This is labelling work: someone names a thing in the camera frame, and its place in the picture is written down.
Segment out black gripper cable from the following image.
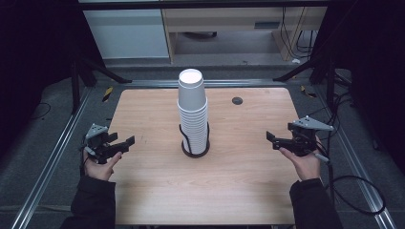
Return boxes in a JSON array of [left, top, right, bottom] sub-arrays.
[[314, 153, 387, 215]]

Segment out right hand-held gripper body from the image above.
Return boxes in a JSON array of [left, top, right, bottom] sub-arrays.
[[287, 114, 335, 157]]

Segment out person's right hand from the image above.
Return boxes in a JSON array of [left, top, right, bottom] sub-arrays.
[[279, 136, 323, 182]]

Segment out metal floor rail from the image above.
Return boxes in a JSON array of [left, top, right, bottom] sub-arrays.
[[11, 87, 94, 229], [313, 85, 397, 229]]

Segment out black wire cup holder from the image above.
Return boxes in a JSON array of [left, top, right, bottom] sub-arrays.
[[179, 121, 211, 159]]

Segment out person's left hand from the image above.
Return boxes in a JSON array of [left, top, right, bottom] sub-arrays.
[[82, 149, 123, 182]]

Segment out light wooden desk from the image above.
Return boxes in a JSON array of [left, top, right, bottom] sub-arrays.
[[160, 6, 329, 64]]

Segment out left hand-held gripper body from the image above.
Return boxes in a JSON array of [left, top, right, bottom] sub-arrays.
[[83, 123, 122, 165]]

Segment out white cabinet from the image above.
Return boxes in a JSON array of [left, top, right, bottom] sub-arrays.
[[82, 9, 170, 60]]

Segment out yellow black tape piece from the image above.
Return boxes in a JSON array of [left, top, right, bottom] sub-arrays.
[[101, 86, 115, 103], [299, 84, 318, 99]]

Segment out black metal stand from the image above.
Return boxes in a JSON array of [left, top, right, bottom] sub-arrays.
[[272, 47, 352, 110], [70, 47, 133, 115]]

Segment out thin black floor cable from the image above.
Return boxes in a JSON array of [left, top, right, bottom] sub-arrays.
[[30, 101, 53, 121]]

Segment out stack of white paper cups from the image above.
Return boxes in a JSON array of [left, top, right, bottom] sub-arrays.
[[177, 68, 209, 156]]

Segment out black hanging cables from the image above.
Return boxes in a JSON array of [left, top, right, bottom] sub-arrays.
[[279, 7, 318, 60]]

